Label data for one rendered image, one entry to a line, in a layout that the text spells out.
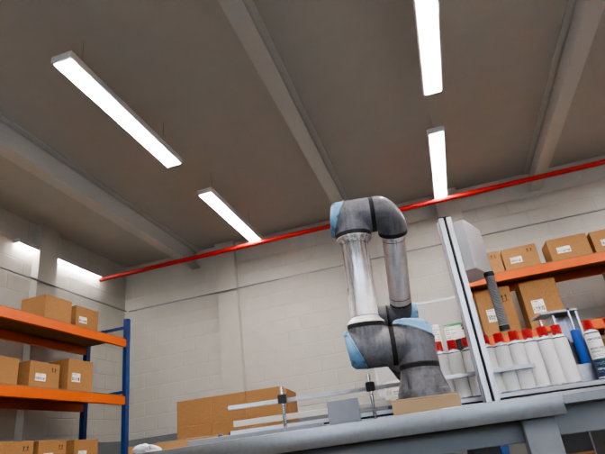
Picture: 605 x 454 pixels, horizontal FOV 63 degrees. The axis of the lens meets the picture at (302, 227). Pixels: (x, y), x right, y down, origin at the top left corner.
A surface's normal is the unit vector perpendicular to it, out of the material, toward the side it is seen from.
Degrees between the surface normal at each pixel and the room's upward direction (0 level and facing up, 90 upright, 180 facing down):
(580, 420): 90
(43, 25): 180
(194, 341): 90
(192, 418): 90
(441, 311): 90
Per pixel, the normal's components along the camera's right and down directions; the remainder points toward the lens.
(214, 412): -0.19, -0.38
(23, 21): 0.12, 0.91
